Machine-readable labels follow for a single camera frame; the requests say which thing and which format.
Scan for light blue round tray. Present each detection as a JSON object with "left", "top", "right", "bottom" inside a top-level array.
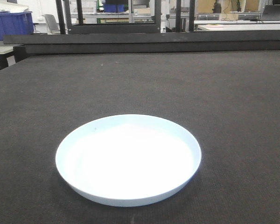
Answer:
[{"left": 55, "top": 114, "right": 202, "bottom": 207}]

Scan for grey office chair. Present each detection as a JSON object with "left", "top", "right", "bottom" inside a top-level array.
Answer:
[{"left": 42, "top": 14, "right": 60, "bottom": 35}]

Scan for white lab bench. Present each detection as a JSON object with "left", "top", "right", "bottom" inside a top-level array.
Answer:
[{"left": 194, "top": 20, "right": 280, "bottom": 31}]

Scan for white side table black legs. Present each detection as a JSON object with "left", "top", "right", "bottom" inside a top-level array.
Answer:
[{"left": 0, "top": 46, "right": 14, "bottom": 70}]

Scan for black metal frame rack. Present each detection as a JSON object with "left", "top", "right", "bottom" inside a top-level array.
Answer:
[{"left": 4, "top": 1, "right": 280, "bottom": 55}]

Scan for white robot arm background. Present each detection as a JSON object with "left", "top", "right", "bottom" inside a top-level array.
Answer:
[{"left": 161, "top": 0, "right": 170, "bottom": 33}]

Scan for blue plastic crate background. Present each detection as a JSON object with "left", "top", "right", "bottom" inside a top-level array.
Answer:
[{"left": 0, "top": 11, "right": 34, "bottom": 41}]

